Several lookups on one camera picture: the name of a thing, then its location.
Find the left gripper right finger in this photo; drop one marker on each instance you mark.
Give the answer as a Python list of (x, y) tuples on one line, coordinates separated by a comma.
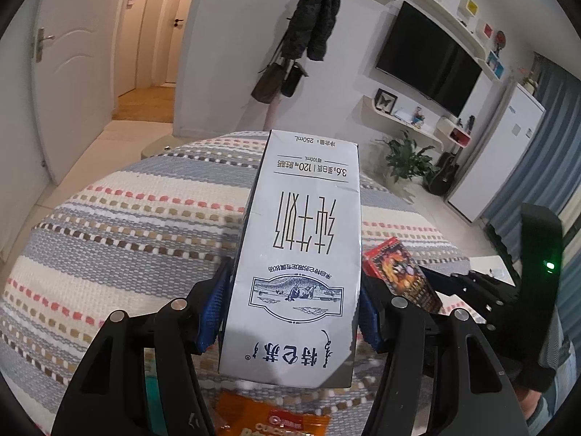
[(471, 393)]

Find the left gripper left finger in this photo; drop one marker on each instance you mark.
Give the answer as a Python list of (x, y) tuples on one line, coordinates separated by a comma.
[(138, 377)]

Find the playing card box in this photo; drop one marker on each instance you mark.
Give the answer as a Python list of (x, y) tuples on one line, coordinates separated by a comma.
[(391, 262)]

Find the white blue milk carton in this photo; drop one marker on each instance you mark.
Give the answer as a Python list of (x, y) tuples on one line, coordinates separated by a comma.
[(292, 315)]

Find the white room door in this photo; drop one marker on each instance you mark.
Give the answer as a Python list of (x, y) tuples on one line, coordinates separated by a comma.
[(73, 77)]

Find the white coffee table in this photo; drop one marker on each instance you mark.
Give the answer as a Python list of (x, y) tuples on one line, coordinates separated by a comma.
[(493, 269)]

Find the orange snack bag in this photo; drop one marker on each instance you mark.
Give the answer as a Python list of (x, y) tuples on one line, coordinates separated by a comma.
[(241, 416)]

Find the striped woven sofa cover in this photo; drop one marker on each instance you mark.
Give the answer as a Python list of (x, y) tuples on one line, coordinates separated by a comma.
[(146, 234)]

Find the blue curtain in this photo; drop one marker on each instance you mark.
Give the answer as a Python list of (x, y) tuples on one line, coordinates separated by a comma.
[(548, 175)]

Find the black acoustic guitar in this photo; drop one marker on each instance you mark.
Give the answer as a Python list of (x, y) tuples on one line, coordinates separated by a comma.
[(440, 181)]

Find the green potted plant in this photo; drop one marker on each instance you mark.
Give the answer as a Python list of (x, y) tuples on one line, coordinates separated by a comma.
[(402, 162)]

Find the white refrigerator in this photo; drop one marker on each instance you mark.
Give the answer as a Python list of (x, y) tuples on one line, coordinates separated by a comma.
[(508, 137)]

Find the framed butterfly picture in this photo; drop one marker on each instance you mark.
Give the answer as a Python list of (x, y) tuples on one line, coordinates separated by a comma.
[(384, 101)]

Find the pink coat rack stand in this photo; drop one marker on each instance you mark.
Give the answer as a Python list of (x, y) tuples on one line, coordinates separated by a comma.
[(269, 120)]

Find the brown hanging bag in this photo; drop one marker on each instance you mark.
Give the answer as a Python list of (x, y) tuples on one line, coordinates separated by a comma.
[(269, 83)]

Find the black hanging jacket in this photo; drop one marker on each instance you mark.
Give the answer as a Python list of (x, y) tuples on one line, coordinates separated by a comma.
[(309, 29)]

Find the white lower wall shelf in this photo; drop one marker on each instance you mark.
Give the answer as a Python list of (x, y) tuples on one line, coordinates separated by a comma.
[(422, 137)]

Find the white wall shelf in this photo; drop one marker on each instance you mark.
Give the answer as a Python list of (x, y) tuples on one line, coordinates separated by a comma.
[(422, 137), (463, 34)]

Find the black wall television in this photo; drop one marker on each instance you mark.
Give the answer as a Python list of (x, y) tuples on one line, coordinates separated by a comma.
[(422, 55)]

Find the white upper wall shelf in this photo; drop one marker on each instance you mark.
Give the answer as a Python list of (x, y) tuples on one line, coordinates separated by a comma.
[(463, 34)]

